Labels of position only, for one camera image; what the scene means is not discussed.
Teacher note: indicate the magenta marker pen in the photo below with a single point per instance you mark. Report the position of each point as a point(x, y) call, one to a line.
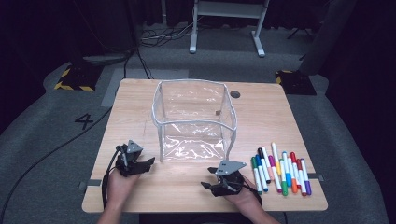
point(271, 160)

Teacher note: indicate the orange marker pen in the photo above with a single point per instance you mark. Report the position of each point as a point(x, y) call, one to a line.
point(294, 188)

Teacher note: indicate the black yellow-striped stand base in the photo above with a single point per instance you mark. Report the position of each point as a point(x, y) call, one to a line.
point(79, 77)
point(295, 84)

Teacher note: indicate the yellow marker pen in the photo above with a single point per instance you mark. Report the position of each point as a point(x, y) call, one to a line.
point(277, 170)

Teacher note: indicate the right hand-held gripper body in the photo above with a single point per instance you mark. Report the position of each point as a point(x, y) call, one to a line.
point(227, 168)

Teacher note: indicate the black marker pen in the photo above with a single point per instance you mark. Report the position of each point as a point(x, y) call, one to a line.
point(261, 152)

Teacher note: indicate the grey tape strip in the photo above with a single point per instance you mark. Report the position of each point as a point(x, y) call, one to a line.
point(93, 183)
point(317, 177)

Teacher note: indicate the grey stand base plate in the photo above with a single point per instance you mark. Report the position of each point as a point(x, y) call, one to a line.
point(106, 59)

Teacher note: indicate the person's right hand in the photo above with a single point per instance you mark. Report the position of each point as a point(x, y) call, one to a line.
point(249, 200)

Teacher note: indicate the dark green marker pen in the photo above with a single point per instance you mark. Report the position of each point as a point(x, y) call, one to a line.
point(253, 161)

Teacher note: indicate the clear plastic bag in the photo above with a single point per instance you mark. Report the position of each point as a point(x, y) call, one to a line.
point(193, 140)

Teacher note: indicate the light blue marker pen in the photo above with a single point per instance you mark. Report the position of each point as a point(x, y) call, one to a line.
point(288, 182)

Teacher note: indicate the person's left hand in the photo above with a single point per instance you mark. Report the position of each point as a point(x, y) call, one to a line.
point(118, 186)

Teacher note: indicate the brown marker pen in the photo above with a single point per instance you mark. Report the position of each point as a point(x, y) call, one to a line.
point(299, 164)

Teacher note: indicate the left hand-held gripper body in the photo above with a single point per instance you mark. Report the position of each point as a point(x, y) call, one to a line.
point(132, 147)

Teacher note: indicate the pink marker pen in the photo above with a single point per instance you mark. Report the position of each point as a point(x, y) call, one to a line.
point(270, 174)

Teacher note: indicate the light green marker pen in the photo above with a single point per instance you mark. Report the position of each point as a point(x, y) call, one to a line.
point(285, 191)

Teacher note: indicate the dark grey stand column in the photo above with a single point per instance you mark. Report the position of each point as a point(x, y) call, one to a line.
point(323, 40)

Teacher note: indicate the white metal desk frame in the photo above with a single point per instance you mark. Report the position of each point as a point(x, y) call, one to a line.
point(193, 37)

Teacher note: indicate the purple marker pen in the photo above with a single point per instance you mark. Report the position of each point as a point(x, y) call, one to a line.
point(308, 188)

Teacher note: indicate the dark blue marker pen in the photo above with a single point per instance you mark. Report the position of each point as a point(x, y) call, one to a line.
point(258, 158)

